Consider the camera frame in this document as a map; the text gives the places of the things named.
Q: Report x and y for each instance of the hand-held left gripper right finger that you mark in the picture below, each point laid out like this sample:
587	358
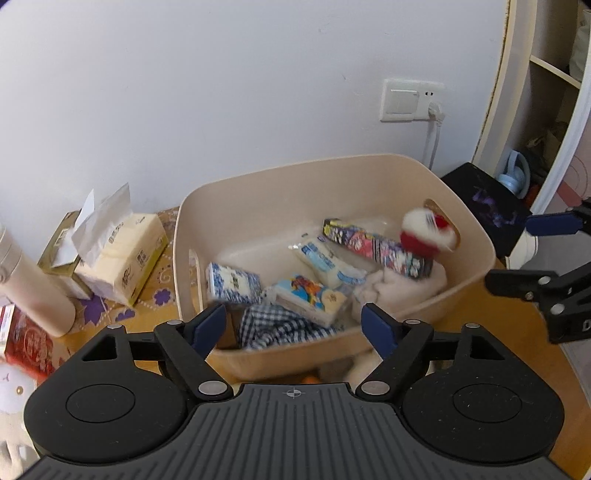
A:
381	330

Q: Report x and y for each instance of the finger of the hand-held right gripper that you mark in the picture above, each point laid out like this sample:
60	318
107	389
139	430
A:
512	281
549	224

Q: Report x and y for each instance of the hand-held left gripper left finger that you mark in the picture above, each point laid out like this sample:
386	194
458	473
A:
207	323

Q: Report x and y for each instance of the blue white tissue packet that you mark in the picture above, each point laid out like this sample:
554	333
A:
231	284

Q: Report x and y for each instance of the blue plaid cloth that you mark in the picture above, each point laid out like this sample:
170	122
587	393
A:
277	327

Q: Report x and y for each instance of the cartoon print tissue packet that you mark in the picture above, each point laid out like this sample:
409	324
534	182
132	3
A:
309	295

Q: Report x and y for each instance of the long pale tissue packet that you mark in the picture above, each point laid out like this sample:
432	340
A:
328	263

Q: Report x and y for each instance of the colorful long box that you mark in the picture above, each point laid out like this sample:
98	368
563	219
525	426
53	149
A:
369	244

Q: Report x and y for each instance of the white plush with red bow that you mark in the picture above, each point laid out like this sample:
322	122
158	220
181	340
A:
420	230

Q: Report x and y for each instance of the beige plastic storage bin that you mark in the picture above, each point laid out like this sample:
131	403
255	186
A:
323	194

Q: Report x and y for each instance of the wooden desktop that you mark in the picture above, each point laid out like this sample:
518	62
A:
508	325

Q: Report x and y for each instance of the light blue kettle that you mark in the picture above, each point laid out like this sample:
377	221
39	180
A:
512	180

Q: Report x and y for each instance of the black cushion purple print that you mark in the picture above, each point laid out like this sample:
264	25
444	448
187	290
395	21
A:
489	203

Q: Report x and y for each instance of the yellow soft tissue pack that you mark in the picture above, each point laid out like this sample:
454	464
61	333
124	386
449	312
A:
124	263

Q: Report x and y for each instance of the cream wardrobe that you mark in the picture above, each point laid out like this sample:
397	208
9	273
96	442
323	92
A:
521	69

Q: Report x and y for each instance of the gold tissue box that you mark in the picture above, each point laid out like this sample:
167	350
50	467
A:
55	249

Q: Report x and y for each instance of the white thermos bottle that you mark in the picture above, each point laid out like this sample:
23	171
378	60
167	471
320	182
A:
32	286

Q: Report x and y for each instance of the red carton box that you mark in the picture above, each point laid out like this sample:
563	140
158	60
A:
27	341

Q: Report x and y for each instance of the white plush toy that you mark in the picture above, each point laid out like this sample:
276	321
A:
18	392

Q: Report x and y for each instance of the white wall switch socket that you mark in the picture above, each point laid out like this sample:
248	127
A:
401	99

